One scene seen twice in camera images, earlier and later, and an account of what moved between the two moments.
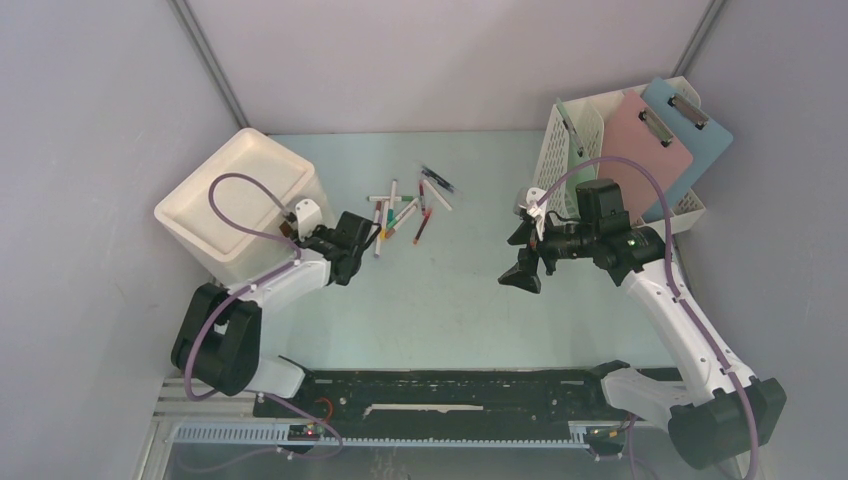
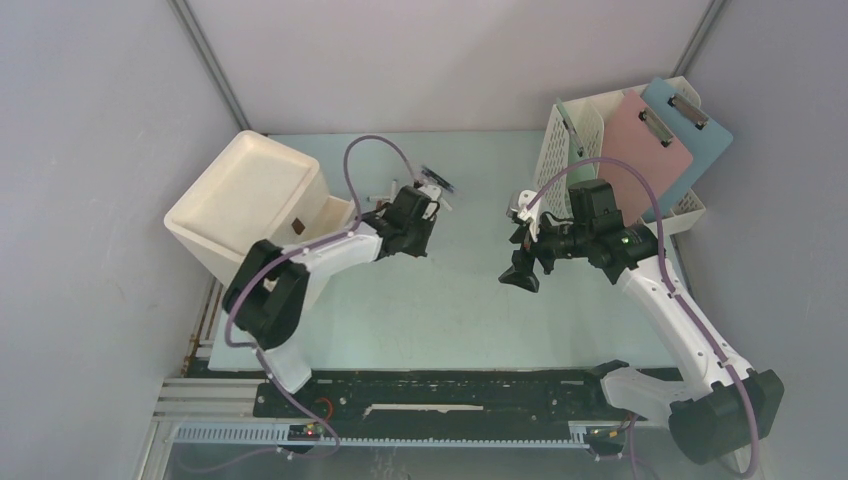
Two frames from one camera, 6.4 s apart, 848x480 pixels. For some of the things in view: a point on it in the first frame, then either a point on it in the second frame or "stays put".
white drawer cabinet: x=231 y=255 stays put
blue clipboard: x=704 y=138 stays put
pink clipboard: x=633 y=129 stays put
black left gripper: x=319 y=231 to x=418 y=249
